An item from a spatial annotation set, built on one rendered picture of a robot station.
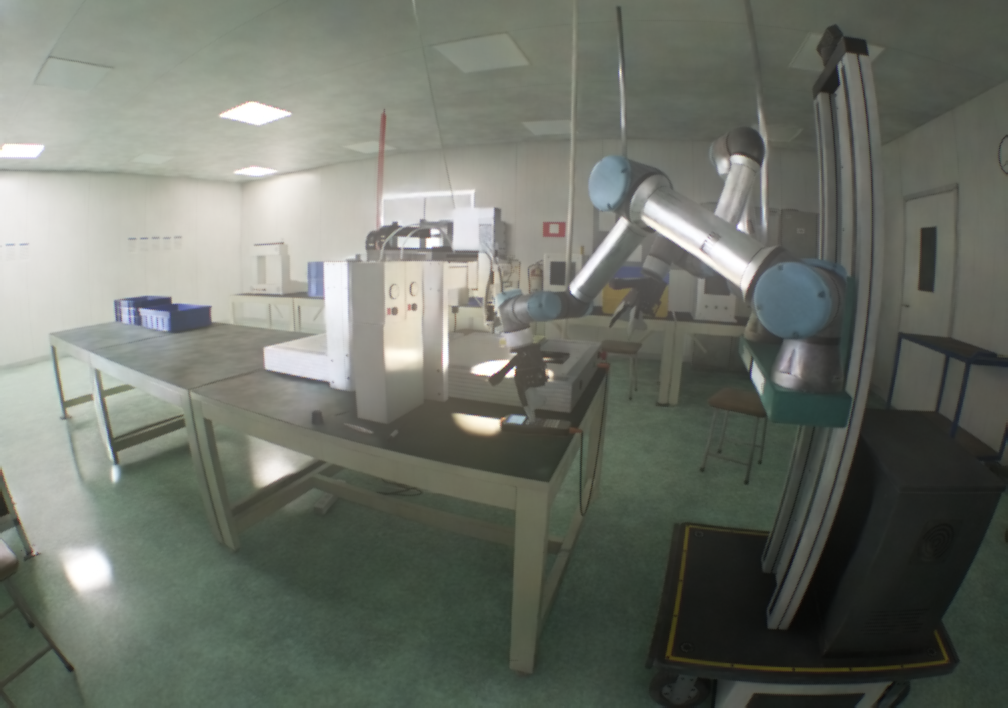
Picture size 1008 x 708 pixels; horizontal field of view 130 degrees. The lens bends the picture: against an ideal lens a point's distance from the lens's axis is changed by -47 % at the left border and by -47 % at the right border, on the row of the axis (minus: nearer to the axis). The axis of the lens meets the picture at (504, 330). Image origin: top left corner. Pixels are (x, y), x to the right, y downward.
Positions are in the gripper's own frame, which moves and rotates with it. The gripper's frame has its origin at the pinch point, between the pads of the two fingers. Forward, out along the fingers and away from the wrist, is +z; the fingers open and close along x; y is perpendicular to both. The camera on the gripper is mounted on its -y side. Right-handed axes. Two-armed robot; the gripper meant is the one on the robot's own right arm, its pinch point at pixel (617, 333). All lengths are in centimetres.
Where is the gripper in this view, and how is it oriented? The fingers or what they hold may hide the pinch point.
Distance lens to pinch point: 133.6
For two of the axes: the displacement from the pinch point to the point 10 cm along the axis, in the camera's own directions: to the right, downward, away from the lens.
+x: -1.2, -2.2, 9.7
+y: 8.9, 4.0, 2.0
